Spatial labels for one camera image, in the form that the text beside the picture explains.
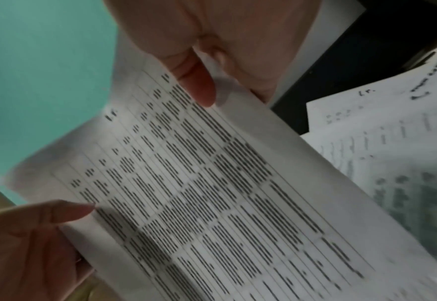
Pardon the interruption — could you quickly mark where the person's left hand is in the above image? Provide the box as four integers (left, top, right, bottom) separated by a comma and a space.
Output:
0, 199, 97, 301

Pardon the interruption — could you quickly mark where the person's right hand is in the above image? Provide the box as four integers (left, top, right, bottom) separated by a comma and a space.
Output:
102, 0, 323, 108

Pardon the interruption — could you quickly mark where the thick bundle of printed papers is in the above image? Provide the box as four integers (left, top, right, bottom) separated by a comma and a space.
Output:
0, 32, 437, 301

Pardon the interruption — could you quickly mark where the pile of printed papers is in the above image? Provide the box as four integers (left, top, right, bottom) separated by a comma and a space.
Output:
300, 51, 437, 265

